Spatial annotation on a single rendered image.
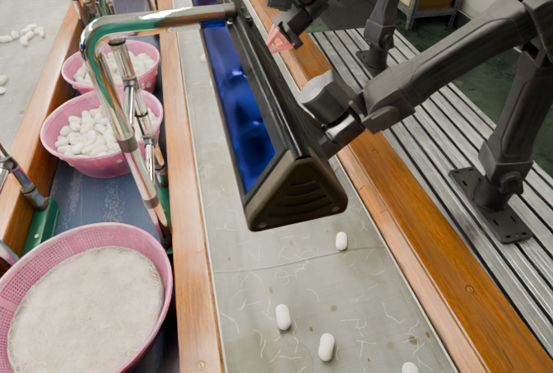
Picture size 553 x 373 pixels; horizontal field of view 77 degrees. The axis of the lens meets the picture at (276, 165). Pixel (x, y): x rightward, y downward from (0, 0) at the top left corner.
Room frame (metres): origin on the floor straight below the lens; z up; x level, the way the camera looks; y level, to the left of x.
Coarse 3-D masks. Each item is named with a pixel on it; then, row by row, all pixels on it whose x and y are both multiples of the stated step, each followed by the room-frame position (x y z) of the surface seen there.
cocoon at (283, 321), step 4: (276, 308) 0.21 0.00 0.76; (280, 308) 0.21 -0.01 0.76; (284, 308) 0.21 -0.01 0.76; (276, 312) 0.20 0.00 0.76; (280, 312) 0.20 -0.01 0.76; (284, 312) 0.20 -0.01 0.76; (288, 312) 0.21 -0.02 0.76; (276, 316) 0.20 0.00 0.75; (280, 316) 0.20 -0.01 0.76; (284, 316) 0.20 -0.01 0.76; (288, 316) 0.20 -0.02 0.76; (276, 320) 0.19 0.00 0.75; (280, 320) 0.19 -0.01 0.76; (284, 320) 0.19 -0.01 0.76; (288, 320) 0.19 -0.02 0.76; (280, 324) 0.19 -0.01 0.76; (284, 324) 0.19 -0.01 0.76; (288, 324) 0.19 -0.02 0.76; (280, 328) 0.18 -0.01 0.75; (284, 328) 0.18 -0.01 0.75
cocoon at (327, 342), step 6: (324, 336) 0.17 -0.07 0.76; (330, 336) 0.17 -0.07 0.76; (324, 342) 0.16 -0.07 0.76; (330, 342) 0.16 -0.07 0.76; (324, 348) 0.16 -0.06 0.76; (330, 348) 0.16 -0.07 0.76; (318, 354) 0.15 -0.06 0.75; (324, 354) 0.15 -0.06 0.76; (330, 354) 0.15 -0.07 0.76; (324, 360) 0.14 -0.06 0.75
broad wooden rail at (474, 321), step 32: (256, 0) 1.42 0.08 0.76; (288, 64) 0.94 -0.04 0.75; (320, 64) 0.90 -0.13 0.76; (352, 160) 0.52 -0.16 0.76; (384, 160) 0.51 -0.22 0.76; (384, 192) 0.43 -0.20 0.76; (416, 192) 0.43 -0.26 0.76; (384, 224) 0.36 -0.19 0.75; (416, 224) 0.35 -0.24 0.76; (448, 224) 0.35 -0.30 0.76; (416, 256) 0.29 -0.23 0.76; (448, 256) 0.29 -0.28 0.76; (416, 288) 0.25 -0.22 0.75; (448, 288) 0.24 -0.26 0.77; (480, 288) 0.24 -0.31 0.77; (448, 320) 0.19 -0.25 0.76; (480, 320) 0.19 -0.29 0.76; (512, 320) 0.19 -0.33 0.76; (448, 352) 0.16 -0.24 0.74; (480, 352) 0.15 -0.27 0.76; (512, 352) 0.15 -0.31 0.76; (544, 352) 0.15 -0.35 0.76
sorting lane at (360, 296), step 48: (192, 48) 1.06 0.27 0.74; (192, 96) 0.78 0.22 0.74; (240, 240) 0.34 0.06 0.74; (288, 240) 0.34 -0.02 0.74; (240, 288) 0.25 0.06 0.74; (288, 288) 0.25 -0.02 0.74; (336, 288) 0.25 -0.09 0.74; (384, 288) 0.25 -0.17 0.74; (240, 336) 0.18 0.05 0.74; (288, 336) 0.18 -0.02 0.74; (336, 336) 0.18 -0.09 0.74; (384, 336) 0.18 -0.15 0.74; (432, 336) 0.18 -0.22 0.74
